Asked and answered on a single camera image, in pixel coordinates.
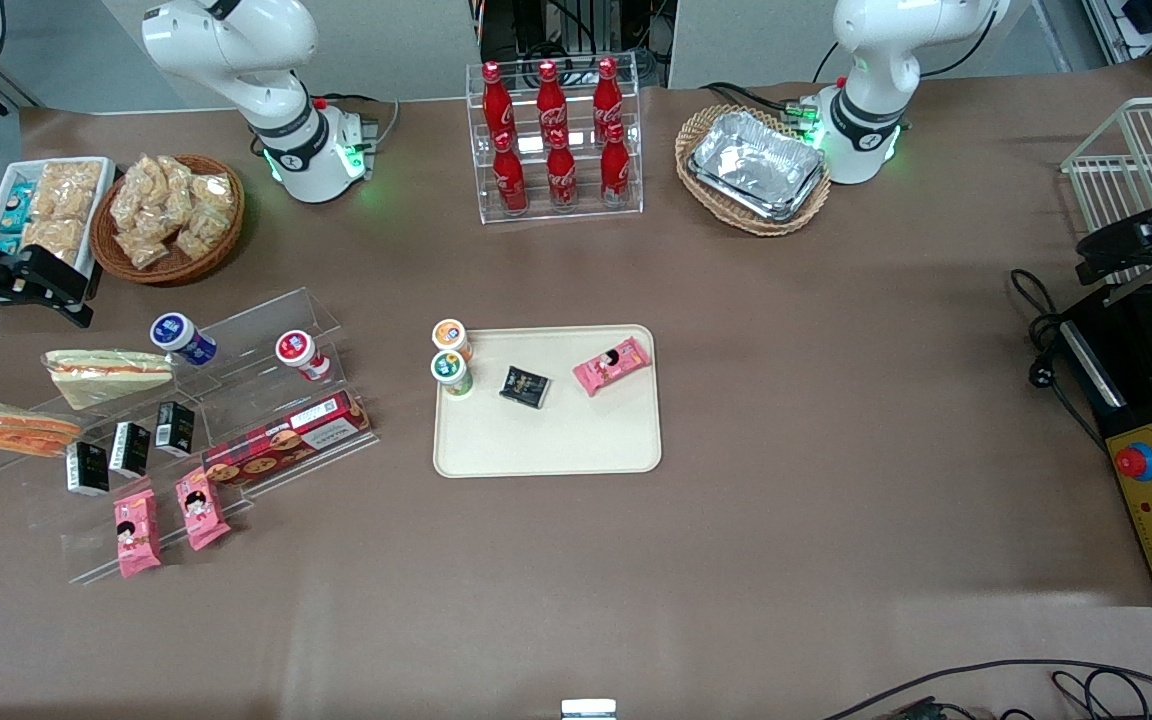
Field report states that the orange-lid small cup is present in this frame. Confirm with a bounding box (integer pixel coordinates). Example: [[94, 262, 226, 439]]
[[432, 318, 475, 363]]

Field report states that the left arm base cable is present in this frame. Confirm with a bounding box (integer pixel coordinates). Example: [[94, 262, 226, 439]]
[[700, 79, 823, 127]]

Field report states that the red cookie box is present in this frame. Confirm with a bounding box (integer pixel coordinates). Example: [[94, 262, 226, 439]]
[[201, 389, 375, 489]]

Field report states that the black foil snack packet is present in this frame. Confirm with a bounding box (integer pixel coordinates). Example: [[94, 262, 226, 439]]
[[498, 364, 550, 410]]

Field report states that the brown table cover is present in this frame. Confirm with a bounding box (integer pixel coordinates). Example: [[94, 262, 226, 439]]
[[0, 55, 1152, 720]]

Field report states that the small black carton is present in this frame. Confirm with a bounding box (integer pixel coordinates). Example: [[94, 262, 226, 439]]
[[153, 400, 197, 459], [108, 420, 152, 479], [65, 440, 111, 498]]

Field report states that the clear acrylic stepped shelf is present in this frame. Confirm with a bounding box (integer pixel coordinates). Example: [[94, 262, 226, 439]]
[[0, 287, 380, 587]]

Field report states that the green-lid small cup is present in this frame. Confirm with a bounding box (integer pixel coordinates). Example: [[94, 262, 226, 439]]
[[429, 350, 476, 400]]

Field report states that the sandwich orange crust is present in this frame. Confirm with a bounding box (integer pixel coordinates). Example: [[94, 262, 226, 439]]
[[0, 399, 85, 459]]

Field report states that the black power cable with plug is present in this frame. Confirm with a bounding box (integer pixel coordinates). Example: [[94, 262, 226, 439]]
[[1010, 267, 1109, 453]]

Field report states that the pink cartoon snack packet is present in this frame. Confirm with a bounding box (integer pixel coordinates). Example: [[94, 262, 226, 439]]
[[113, 487, 164, 580], [573, 336, 654, 398], [173, 466, 233, 552]]

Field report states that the black equipment rack with cables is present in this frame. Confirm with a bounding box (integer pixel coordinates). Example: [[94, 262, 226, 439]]
[[474, 0, 679, 93]]

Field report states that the aluminium foil tray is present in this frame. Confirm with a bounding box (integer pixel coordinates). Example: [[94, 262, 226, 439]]
[[688, 170, 829, 223], [688, 110, 828, 213]]

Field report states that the white wire basket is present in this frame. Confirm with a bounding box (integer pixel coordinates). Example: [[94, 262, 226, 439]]
[[1060, 94, 1152, 287]]

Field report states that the dark brown wicker basket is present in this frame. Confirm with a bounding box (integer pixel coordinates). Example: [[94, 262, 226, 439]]
[[90, 154, 246, 287]]

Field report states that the white rectangular bin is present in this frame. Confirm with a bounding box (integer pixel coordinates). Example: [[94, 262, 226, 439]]
[[0, 157, 118, 280]]

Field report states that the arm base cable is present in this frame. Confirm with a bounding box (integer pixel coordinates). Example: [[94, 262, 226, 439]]
[[313, 91, 403, 153], [700, 79, 823, 127]]

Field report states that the clear acrylic bottle rack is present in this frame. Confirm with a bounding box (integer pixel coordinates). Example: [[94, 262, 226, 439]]
[[465, 61, 645, 225]]

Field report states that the blue-lid white bottle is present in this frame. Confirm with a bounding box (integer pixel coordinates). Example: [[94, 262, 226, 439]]
[[149, 311, 220, 368]]

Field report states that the metal frame shelving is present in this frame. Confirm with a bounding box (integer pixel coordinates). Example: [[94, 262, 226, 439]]
[[1080, 0, 1152, 97]]

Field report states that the wrapped sandwich pale bread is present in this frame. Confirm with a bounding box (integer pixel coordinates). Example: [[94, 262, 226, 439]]
[[42, 347, 176, 412]]

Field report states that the light tan wicker basket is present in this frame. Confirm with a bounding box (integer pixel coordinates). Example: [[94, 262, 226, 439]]
[[675, 104, 833, 238]]

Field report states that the clear bag of puffed snacks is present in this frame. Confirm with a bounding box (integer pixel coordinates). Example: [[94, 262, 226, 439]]
[[140, 154, 196, 207], [190, 171, 238, 217], [111, 165, 160, 230], [115, 224, 173, 272], [173, 204, 230, 262]]

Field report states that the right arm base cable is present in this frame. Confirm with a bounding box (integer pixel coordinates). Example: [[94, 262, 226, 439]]
[[313, 91, 403, 153]]

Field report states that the beige cracker bag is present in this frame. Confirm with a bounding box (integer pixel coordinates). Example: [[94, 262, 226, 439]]
[[35, 161, 104, 222], [21, 217, 88, 269]]

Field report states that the black sealing machine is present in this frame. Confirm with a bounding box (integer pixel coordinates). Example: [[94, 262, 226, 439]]
[[1055, 282, 1152, 608]]

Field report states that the red-lid white bottle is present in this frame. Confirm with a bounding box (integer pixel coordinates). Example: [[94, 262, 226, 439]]
[[274, 329, 333, 384]]

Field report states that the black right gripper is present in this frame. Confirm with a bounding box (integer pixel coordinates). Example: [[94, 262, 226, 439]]
[[0, 245, 95, 333]]

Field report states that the red cola bottle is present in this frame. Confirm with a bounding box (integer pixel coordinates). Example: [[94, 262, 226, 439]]
[[480, 61, 516, 142], [535, 59, 570, 142], [592, 56, 626, 137], [491, 131, 530, 215], [599, 122, 633, 207], [545, 129, 580, 212]]

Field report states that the beige plastic serving tray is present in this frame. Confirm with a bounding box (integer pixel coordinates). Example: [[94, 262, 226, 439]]
[[433, 323, 663, 479]]

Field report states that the black floor cable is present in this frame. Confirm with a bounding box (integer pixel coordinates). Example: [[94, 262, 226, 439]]
[[1050, 667, 1152, 720], [820, 657, 1152, 720]]

